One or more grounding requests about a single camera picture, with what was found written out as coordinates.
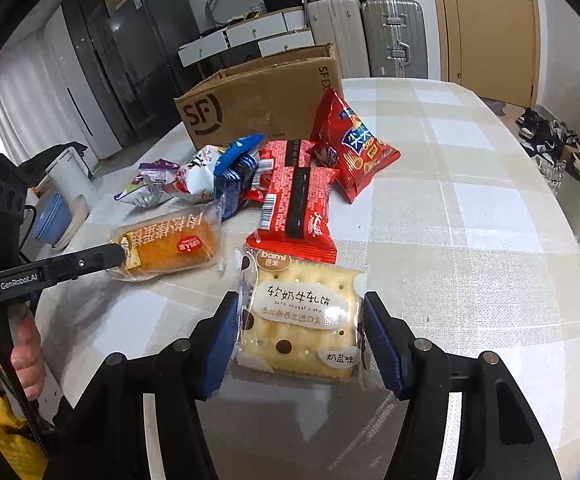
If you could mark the pale cracker packet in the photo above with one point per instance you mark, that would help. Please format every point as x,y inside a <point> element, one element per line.
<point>300,320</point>

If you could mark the wooden door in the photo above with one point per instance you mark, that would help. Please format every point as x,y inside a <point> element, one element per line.
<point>485,25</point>

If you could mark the white bin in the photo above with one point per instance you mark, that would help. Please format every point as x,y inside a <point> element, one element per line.
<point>72,180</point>

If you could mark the person's left hand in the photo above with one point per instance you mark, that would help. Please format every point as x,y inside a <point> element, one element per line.
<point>24,360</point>

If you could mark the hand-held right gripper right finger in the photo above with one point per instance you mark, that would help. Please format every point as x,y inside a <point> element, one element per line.
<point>385,355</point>

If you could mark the white curtain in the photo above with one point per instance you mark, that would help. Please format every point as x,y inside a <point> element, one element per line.
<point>34,100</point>

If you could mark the grey refrigerator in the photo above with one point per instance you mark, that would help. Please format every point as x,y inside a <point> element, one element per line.
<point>154,55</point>

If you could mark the orange bread roll packet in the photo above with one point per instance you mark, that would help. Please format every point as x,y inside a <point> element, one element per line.
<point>174,247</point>

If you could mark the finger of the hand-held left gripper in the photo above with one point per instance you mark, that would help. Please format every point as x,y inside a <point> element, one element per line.
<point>89,262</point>

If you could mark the blue basin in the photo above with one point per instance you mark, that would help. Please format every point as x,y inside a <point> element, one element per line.
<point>52,220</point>

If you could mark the white red snack packet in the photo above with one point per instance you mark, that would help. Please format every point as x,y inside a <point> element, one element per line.
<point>197,175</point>

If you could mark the red biscuit packet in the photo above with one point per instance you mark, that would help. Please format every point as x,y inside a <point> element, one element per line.
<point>295,220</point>
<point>282,155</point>

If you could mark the red triangular chips bag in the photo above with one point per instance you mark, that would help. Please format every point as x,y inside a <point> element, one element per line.
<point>355,160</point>

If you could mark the purple snack packet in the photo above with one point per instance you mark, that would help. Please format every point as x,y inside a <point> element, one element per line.
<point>144,187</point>

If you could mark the silver suitcase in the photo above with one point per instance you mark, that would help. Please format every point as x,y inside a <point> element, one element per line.
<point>395,35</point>

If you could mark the black cloth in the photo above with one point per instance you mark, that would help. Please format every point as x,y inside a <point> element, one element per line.
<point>54,155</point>

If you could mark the pile of shoes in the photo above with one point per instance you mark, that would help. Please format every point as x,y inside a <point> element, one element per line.
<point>545,140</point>

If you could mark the black cabinet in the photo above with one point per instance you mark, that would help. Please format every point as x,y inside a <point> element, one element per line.
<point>89,60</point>

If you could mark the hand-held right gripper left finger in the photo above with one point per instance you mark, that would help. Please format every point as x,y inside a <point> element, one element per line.
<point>219,350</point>

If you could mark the grey metal tube frame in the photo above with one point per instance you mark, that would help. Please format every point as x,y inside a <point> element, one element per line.
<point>219,2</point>

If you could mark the white drawer cabinet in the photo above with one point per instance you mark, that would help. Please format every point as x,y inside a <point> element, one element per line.
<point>250,35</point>

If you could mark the beige suitcase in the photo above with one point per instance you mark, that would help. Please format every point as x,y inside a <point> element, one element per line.
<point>335,35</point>

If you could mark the brown cardboard box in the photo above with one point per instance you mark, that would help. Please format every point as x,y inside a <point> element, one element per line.
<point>240,105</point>

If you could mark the blue snack packet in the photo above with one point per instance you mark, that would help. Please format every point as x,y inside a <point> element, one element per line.
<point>235,180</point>

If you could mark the checked tablecloth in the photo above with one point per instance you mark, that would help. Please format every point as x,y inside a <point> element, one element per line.
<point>470,210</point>

